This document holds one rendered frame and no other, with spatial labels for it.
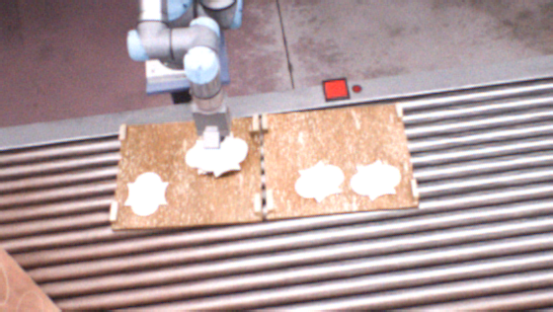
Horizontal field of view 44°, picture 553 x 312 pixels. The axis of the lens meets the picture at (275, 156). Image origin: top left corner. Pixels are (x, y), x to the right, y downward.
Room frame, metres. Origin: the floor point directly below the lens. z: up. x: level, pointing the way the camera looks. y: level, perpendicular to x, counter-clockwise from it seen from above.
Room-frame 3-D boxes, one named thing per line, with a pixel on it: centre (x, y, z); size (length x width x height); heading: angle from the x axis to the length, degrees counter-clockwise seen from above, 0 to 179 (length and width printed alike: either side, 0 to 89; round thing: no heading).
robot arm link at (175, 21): (1.59, 0.25, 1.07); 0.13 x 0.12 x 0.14; 86
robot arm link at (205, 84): (1.11, 0.15, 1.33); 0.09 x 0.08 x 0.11; 176
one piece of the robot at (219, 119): (1.08, 0.16, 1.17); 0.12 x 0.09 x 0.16; 172
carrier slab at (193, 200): (1.10, 0.25, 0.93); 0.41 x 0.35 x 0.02; 86
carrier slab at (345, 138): (1.08, -0.17, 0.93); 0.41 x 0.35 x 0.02; 88
